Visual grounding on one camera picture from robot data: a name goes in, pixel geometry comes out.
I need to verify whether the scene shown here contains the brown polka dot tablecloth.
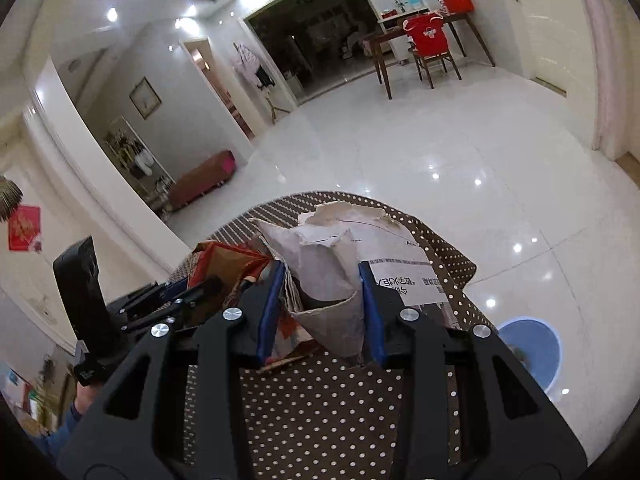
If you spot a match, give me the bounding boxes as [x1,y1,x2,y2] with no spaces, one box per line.
[170,190,501,480]

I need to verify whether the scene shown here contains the straw hanging ornament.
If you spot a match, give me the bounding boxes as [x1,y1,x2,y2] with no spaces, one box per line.
[0,175,23,222]

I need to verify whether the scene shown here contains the red chair cover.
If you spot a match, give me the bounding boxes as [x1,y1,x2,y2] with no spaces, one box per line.
[402,14,451,56]

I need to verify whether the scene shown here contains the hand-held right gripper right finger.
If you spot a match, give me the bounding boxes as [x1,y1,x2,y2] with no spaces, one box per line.
[357,260,588,480]

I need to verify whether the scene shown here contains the storage shelf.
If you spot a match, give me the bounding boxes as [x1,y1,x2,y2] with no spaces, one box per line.
[102,115,176,218]

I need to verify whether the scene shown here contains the red square wall decoration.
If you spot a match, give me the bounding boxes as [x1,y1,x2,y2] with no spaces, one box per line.
[7,205,43,253]

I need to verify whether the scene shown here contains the wooden dining table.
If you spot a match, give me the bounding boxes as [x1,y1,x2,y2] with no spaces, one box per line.
[361,10,497,101]

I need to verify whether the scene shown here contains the red upholstered bench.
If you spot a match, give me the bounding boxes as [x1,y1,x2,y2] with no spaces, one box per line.
[167,150,236,211]

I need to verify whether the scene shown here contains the person's left forearm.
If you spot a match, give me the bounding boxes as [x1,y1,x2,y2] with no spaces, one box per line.
[32,405,87,458]

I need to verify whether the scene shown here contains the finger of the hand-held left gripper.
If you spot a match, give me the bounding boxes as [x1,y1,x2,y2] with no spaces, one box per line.
[120,276,224,335]
[107,281,187,314]

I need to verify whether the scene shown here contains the grey paper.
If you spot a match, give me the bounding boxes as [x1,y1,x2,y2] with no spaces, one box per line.
[250,217,373,361]

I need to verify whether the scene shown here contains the red printed paper piece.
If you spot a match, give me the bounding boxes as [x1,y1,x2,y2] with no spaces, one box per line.
[257,310,326,373]

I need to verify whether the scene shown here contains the white single door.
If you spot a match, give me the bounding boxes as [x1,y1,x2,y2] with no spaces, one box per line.
[520,0,601,98]

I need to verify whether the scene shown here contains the glass sliding door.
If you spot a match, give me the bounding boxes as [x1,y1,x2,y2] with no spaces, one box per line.
[245,0,381,106]

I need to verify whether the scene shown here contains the light blue plastic bin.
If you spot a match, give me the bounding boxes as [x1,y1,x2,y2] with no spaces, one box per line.
[496,316,562,395]

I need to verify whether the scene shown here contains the pink curtain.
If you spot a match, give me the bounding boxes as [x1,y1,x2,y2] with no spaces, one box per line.
[575,0,640,161]

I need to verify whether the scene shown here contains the dark framed wall picture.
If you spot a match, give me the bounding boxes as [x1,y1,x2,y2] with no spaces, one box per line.
[128,76,162,120]

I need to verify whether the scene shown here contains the torn white shipping bag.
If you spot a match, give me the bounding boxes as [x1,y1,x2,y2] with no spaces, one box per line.
[297,200,458,331]

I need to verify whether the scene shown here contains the red orange wrapper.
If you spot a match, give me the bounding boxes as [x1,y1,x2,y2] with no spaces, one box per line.
[187,240,273,292]

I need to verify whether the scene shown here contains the person's left hand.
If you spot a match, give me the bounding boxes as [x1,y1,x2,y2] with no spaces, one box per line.
[74,385,104,427]

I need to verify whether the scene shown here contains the wooden chair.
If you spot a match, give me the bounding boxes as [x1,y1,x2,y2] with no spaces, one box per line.
[407,15,463,90]

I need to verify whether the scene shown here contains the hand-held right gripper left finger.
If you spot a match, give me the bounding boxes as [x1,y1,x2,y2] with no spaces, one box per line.
[57,261,288,480]

